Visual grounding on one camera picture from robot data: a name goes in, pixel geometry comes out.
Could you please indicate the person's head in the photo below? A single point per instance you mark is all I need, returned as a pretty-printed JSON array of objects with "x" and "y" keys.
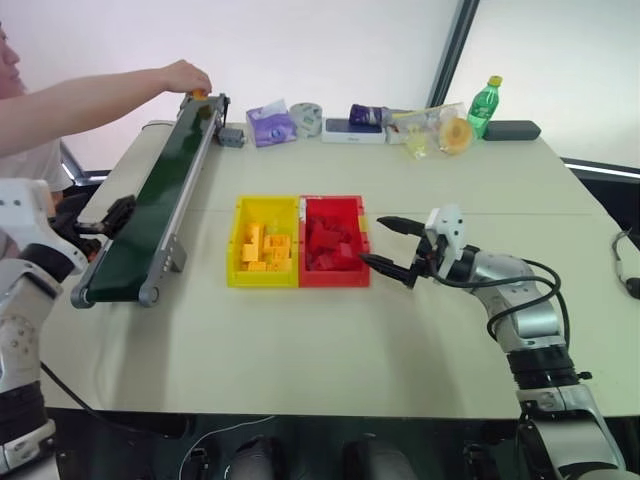
[{"x": 7, "y": 60}]

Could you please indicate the small orange block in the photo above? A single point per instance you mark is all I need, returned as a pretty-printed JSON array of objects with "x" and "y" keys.
[{"x": 200, "y": 93}]

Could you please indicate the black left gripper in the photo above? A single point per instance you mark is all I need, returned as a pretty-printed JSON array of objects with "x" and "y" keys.
[{"x": 67, "y": 215}]

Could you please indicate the black oblong case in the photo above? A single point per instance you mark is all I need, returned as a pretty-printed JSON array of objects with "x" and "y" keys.
[{"x": 512, "y": 131}]

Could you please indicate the small grey box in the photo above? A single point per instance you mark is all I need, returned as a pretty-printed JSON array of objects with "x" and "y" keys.
[{"x": 231, "y": 136}]

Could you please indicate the white flat carton box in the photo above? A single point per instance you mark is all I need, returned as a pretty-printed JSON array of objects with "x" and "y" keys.
[{"x": 352, "y": 132}]

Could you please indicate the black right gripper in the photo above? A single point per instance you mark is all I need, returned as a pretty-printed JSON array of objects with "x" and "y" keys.
[{"x": 429, "y": 260}]

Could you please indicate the purple tissue pack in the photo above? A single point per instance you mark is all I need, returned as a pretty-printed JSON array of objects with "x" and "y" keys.
[{"x": 270, "y": 127}]

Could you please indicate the person's white shirt torso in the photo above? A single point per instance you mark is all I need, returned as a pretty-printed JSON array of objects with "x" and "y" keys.
[{"x": 30, "y": 162}]

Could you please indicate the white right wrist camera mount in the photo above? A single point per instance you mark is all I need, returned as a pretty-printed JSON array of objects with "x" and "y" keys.
[{"x": 450, "y": 225}]

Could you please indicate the round bread in bag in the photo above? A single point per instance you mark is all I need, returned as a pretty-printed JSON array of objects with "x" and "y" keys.
[{"x": 455, "y": 135}]

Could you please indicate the person's bare hand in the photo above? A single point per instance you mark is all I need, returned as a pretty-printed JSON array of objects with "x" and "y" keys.
[{"x": 187, "y": 76}]

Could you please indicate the grey tape roll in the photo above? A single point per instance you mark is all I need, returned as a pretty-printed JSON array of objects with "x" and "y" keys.
[{"x": 306, "y": 120}]

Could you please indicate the green bottle yellow cap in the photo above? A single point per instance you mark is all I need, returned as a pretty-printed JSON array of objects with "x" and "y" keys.
[{"x": 482, "y": 110}]

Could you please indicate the red plastic bin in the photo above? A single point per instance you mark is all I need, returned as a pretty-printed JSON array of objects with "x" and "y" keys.
[{"x": 312, "y": 277}]

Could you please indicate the wide yellow building block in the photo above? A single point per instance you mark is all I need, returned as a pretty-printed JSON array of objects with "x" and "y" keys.
[{"x": 277, "y": 245}]

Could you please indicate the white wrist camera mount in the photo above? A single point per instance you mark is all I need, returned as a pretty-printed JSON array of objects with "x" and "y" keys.
[
  {"x": 450, "y": 225},
  {"x": 22, "y": 200}
]

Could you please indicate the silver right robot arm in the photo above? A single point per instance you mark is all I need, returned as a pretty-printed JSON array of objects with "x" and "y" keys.
[{"x": 500, "y": 272}]

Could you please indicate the flat yellow building block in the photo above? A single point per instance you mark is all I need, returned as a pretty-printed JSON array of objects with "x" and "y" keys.
[{"x": 267, "y": 266}]

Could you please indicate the clear plastic bag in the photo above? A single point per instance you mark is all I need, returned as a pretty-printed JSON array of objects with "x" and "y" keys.
[{"x": 425, "y": 120}]

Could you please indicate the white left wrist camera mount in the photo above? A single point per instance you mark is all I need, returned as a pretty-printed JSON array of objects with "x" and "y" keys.
[{"x": 22, "y": 200}]

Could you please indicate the person's bare forearm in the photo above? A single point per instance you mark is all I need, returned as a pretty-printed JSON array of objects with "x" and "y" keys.
[{"x": 85, "y": 102}]

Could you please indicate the yellow plastic bin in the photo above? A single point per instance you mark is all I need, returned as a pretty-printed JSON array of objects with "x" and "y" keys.
[{"x": 237, "y": 272}]

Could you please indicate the dark window frame post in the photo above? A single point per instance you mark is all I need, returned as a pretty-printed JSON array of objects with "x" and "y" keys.
[{"x": 452, "y": 50}]

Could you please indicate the tall yellow building block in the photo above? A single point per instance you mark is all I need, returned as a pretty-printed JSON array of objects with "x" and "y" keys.
[{"x": 252, "y": 242}]

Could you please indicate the green belt conveyor silver frame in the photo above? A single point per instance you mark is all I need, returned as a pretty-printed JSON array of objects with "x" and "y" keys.
[{"x": 150, "y": 200}]

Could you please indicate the dark rounded shape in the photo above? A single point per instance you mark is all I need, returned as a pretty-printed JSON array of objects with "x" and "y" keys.
[{"x": 255, "y": 457}]

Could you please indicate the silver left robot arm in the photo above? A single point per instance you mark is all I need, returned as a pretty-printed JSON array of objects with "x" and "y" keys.
[{"x": 20, "y": 300}]

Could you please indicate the red building block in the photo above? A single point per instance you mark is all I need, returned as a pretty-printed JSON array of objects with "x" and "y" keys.
[
  {"x": 322, "y": 232},
  {"x": 324, "y": 261},
  {"x": 351, "y": 255}
]

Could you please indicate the purple crumpled pouch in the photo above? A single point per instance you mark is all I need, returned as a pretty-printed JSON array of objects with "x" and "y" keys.
[{"x": 367, "y": 114}]

